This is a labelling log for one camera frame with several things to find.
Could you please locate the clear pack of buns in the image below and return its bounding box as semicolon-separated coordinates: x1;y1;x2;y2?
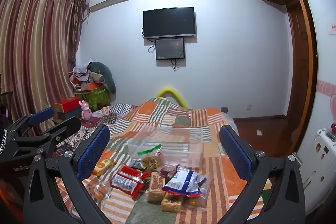
85;178;111;210

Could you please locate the small orange yellow snack pack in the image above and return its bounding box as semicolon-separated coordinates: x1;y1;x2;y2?
92;158;116;176

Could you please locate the red white snack packet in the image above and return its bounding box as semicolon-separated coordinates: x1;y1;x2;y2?
109;165;151;199

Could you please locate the green-zip bag of crackers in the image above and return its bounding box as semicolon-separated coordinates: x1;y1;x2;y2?
137;144;163;170

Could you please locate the blue white snack bag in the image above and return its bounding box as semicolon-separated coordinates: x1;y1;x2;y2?
162;166;207;198

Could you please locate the brown printed bread loaf pack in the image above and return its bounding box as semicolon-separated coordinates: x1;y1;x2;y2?
147;172;165;203

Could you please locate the gold-striped clear bread pack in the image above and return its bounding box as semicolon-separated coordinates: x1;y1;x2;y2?
161;193;184;212

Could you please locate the red and black box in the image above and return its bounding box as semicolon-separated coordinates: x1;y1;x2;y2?
55;97;81;120

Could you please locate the pink plush toy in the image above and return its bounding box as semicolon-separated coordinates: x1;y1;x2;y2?
79;100;92;121

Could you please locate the pile of clutter with green box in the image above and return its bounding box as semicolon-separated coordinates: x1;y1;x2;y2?
69;60;117;112

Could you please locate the white suitcase with stickers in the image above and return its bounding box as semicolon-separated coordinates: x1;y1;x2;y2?
300;128;335;214

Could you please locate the red striped curtain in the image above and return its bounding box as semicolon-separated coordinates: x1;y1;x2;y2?
1;0;87;121

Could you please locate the patchwork striped bed quilt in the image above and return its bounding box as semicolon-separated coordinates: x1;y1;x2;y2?
47;97;274;224

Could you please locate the yellow foam tube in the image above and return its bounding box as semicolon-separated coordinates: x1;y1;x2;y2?
155;87;189;109

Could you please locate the clear plastic storage bin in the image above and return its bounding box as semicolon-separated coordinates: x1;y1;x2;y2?
127;126;203;168

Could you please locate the small black wall monitor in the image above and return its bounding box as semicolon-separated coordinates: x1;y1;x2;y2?
155;38;185;60

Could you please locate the black wall television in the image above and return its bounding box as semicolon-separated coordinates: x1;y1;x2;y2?
143;7;197;39

